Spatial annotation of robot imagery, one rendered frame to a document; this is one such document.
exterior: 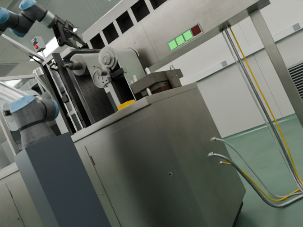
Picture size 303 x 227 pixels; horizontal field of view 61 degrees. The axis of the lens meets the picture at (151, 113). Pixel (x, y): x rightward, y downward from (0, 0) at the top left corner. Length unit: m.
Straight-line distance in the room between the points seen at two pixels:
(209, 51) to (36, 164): 3.38
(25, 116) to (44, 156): 0.20
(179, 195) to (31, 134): 0.72
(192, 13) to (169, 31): 0.19
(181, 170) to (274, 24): 3.05
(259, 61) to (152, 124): 2.93
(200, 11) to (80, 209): 1.29
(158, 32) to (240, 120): 2.60
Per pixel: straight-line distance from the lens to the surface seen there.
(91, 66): 1.80
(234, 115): 4.12
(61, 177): 1.18
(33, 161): 1.16
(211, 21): 1.69
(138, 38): 1.91
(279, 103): 4.00
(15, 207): 2.38
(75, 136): 1.52
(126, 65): 1.66
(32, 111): 1.25
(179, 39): 1.75
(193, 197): 1.26
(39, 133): 1.22
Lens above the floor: 0.79
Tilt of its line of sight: 1 degrees up
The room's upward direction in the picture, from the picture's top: 25 degrees counter-clockwise
